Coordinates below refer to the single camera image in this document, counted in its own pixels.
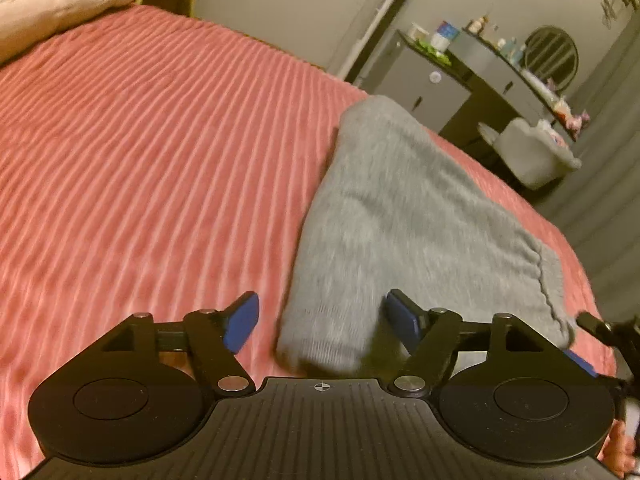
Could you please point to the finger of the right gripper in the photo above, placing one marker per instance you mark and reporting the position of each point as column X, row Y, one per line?
column 613, row 384
column 624, row 336

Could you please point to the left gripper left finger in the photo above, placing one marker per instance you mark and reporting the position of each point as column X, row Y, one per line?
column 215, row 338

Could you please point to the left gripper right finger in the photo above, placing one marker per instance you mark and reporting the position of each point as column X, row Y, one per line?
column 431, row 339

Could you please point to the grey sweatpants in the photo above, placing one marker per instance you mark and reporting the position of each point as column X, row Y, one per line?
column 394, row 210

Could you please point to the person's right hand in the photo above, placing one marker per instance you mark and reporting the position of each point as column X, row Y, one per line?
column 617, row 453

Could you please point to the grey curtain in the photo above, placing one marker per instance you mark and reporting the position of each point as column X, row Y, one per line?
column 597, row 206

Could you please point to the pink ribbed bedspread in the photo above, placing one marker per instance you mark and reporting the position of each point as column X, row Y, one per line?
column 154, row 163

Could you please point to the grey upholstered chair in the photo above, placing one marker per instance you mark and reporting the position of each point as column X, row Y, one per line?
column 536, row 155

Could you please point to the pink plush toy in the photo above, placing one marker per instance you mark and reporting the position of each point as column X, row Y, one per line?
column 576, row 123

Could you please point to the grey drawer cabinet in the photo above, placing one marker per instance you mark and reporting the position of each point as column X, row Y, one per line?
column 416, row 83

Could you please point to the grey vanity desk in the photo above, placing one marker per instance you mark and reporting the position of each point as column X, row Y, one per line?
column 498, row 94

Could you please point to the round vanity mirror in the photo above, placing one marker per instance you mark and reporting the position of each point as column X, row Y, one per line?
column 552, row 55

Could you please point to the blue white box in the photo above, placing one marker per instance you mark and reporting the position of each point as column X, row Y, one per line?
column 443, row 36

